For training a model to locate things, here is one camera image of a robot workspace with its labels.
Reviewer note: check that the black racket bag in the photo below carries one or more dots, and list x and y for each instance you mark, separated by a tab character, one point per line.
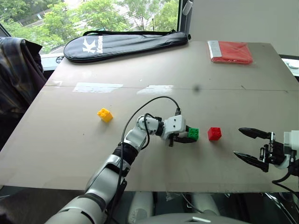
126	46

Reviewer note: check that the white round cap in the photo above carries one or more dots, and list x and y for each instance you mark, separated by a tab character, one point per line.
293	65

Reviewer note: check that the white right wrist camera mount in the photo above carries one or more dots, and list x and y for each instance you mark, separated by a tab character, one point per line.
291	140

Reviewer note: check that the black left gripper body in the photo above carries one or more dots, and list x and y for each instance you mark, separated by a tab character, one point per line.
172	139

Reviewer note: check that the red packaged cloth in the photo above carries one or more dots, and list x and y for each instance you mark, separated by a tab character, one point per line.
231	53

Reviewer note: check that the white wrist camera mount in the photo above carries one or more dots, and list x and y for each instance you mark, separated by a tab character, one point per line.
175	123
291	140

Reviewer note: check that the red toy brick cube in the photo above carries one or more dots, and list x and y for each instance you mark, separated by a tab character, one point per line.
215	133

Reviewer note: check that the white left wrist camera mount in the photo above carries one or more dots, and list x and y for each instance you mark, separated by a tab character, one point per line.
175	123

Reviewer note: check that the white rounded robot shell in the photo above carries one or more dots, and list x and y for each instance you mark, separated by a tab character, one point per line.
140	205
204	204

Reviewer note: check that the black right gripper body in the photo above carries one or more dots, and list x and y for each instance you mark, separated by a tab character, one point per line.
273	151

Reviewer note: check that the green toy brick cube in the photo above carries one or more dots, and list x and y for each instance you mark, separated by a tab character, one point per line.
194	134

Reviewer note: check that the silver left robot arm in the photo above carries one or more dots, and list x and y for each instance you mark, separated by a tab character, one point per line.
105	177

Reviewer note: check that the dark plaid jacket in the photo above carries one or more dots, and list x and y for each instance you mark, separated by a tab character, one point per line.
17	77

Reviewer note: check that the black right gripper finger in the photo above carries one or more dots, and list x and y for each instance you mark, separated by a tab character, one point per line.
254	133
251	160

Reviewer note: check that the yellow toy brick cube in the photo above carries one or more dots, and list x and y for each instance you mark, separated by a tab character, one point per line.
105	115

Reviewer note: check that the grey robot torso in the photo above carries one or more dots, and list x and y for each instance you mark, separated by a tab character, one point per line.
194	219

